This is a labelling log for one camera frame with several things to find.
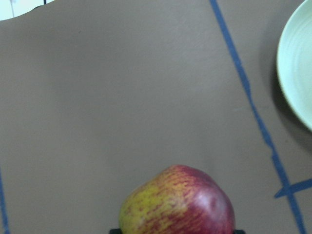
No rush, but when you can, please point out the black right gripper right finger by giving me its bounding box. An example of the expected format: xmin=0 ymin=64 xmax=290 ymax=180
xmin=234 ymin=230 xmax=245 ymax=234

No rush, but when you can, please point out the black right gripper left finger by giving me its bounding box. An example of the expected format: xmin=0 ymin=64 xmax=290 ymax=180
xmin=109 ymin=229 xmax=121 ymax=234

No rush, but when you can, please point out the red yellow apple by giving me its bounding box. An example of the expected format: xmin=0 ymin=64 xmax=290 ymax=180
xmin=118 ymin=165 xmax=235 ymax=234

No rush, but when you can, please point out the green plate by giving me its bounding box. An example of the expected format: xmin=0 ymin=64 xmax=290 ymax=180
xmin=276 ymin=0 xmax=312 ymax=131

